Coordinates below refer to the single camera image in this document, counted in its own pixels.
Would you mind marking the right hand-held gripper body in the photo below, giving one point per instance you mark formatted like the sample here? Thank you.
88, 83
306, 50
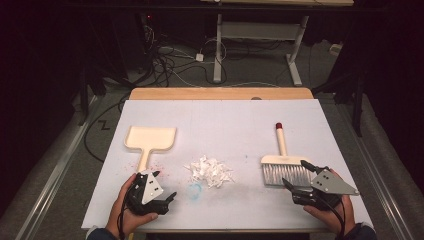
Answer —
330, 185

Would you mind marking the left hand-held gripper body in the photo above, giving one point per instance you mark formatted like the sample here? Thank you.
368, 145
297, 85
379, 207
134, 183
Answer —
150, 190

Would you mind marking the cream hand brush red tip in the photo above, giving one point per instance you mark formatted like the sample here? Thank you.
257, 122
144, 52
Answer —
286, 166

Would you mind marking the cream plastic dustpan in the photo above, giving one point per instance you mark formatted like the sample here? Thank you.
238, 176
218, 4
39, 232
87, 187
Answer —
150, 140

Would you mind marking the pile of white paper scraps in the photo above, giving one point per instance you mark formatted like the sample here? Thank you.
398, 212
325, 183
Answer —
210, 171

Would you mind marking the person's right hand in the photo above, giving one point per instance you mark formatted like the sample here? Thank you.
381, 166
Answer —
333, 218

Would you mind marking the person's left hand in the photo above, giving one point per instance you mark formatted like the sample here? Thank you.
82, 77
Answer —
131, 220

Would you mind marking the black metal stand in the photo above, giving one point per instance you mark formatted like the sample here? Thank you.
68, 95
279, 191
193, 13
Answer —
84, 96
357, 106

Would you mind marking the white table mat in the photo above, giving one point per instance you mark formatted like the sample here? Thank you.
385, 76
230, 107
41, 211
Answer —
226, 120

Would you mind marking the wooden table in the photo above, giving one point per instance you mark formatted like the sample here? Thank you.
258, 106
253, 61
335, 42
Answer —
200, 93

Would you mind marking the small white box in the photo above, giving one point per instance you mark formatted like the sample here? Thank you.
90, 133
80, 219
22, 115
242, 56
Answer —
335, 49

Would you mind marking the white power adapter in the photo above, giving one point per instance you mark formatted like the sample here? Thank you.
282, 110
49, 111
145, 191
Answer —
199, 57

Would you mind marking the metal floor rail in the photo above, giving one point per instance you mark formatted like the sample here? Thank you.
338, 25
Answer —
56, 173
376, 160

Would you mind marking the white metal frame desk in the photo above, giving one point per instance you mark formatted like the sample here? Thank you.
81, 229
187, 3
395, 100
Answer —
260, 30

